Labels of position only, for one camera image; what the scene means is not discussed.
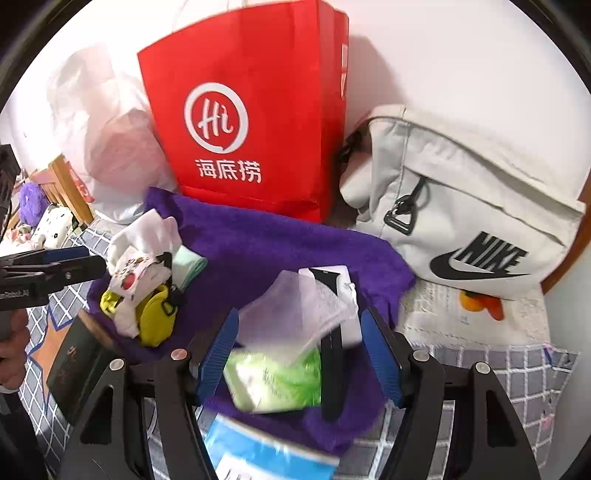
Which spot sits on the white printed cloth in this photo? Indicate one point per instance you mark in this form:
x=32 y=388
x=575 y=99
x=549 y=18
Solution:
x=434 y=309

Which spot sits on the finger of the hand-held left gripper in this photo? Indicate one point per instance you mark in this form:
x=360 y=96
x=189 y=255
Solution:
x=69 y=272
x=60 y=256

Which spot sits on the blue tissue pack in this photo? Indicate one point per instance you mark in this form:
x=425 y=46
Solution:
x=263 y=452

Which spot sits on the white canvas backpack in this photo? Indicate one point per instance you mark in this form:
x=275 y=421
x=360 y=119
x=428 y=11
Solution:
x=461 y=184

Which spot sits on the white plastic shopping bag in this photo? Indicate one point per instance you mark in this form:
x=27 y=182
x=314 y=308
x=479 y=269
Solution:
x=115 y=138

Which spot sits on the clear plastic bag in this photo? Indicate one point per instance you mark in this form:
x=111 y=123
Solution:
x=286 y=314

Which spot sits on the dark green book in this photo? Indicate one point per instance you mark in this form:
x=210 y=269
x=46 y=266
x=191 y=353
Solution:
x=78 y=364

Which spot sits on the pale teal cloth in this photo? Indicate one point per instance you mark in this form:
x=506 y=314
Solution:
x=189 y=265

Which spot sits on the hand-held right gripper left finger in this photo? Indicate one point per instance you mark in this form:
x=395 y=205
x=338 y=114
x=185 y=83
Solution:
x=219 y=355

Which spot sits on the red book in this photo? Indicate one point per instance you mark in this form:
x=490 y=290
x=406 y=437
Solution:
x=83 y=184

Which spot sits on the orange plush toy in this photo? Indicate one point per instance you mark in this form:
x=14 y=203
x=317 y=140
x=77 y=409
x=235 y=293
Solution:
x=482 y=304

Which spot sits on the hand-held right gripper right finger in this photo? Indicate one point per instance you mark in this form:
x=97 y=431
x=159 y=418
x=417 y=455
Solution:
x=381 y=360

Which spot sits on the yellow pouch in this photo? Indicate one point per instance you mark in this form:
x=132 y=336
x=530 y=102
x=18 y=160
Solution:
x=154 y=318

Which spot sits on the green tissue packet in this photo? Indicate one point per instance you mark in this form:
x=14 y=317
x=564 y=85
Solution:
x=272 y=383

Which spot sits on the purple plush toy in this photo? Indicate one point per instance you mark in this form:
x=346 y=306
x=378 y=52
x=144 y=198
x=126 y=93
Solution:
x=32 y=201

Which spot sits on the person's left hand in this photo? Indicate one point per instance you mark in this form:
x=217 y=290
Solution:
x=11 y=364

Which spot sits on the red paper bag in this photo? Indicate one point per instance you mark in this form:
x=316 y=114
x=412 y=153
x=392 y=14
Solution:
x=258 y=69

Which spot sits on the white cartoon printed sock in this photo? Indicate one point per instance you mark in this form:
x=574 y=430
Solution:
x=134 y=272

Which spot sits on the purple towel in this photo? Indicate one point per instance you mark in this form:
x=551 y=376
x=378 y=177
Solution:
x=258 y=240

